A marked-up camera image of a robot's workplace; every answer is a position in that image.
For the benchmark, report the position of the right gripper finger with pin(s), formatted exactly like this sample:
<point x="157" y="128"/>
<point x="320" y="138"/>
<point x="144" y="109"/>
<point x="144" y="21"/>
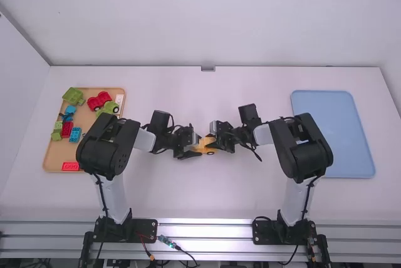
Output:
<point x="213" y="147"/>
<point x="211" y="136"/>

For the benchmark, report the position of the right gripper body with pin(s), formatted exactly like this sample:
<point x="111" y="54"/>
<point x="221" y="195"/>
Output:
<point x="226" y="139"/>

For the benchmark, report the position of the red toy car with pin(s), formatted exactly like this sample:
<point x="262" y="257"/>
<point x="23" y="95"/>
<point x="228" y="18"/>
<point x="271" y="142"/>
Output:
<point x="98" y="101"/>

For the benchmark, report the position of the green toy car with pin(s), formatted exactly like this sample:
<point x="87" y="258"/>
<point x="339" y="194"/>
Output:
<point x="108" y="109"/>

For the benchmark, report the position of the tan tray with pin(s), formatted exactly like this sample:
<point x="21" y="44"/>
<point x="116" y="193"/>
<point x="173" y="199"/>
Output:
<point x="54" y="155"/>

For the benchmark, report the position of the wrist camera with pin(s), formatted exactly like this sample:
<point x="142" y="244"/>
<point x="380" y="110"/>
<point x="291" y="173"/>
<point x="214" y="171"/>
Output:
<point x="197" y="139"/>
<point x="213" y="127"/>

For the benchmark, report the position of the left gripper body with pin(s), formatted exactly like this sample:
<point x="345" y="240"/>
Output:
<point x="182" y="139"/>

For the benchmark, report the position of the flat red toy brick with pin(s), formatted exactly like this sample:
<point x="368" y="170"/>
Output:
<point x="70" y="166"/>

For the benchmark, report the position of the blue mat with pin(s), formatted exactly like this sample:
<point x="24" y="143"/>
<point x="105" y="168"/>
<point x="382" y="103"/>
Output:
<point x="338" y="130"/>

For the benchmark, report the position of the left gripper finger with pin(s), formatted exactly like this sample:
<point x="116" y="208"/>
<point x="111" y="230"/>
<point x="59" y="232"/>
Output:
<point x="189" y="154"/>

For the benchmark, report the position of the silver rails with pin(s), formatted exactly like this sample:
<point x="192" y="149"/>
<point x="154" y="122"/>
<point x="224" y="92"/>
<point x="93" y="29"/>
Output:
<point x="213" y="233"/>

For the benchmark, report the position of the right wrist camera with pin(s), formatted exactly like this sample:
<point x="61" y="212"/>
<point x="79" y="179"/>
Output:
<point x="213" y="127"/>

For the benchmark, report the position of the blue toy brick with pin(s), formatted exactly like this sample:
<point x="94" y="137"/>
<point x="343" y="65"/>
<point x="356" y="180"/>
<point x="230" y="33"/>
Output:
<point x="69" y="112"/>
<point x="75" y="135"/>

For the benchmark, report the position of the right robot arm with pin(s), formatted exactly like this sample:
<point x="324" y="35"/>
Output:
<point x="307" y="152"/>

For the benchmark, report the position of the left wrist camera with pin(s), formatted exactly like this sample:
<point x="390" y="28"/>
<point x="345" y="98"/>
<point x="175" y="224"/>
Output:
<point x="197" y="139"/>

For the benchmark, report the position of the small green toy brick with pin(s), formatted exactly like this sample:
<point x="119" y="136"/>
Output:
<point x="81" y="102"/>

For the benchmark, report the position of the large green toy brick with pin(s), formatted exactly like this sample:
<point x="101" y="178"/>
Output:
<point x="72" y="95"/>

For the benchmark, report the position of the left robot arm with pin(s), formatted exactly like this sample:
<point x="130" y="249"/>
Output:
<point x="106" y="146"/>

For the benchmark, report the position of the yellow toy car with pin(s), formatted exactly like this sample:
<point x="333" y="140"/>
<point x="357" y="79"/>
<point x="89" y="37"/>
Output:
<point x="203" y="145"/>

